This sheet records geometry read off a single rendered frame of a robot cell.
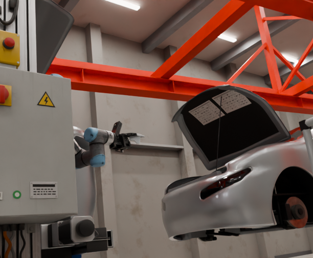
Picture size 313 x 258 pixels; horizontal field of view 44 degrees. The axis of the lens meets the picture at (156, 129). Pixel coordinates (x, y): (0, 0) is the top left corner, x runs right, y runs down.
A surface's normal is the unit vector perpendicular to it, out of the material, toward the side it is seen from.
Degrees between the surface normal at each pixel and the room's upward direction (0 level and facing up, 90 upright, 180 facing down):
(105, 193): 90
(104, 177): 90
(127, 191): 90
